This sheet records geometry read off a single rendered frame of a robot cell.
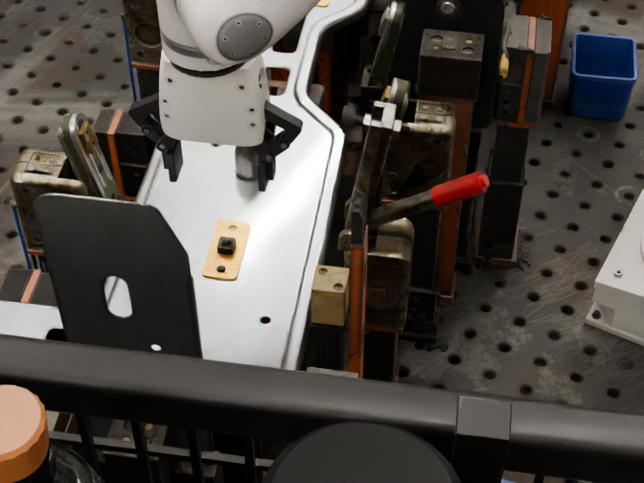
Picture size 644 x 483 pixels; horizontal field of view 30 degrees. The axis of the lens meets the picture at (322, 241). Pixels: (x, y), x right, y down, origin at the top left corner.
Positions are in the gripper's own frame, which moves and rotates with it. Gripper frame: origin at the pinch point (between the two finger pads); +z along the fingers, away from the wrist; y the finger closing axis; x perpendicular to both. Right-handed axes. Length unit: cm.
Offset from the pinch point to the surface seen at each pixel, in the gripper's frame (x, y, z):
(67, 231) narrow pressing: 26.7, 4.7, -18.1
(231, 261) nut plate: 1.6, -0.8, 11.6
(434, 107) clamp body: -18.8, -20.2, 5.0
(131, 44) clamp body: -38.4, 21.5, 15.9
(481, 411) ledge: 56, -26, -43
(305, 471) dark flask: 64, -20, -49
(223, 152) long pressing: -15.2, 3.7, 11.9
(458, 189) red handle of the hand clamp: 0.7, -23.9, -1.6
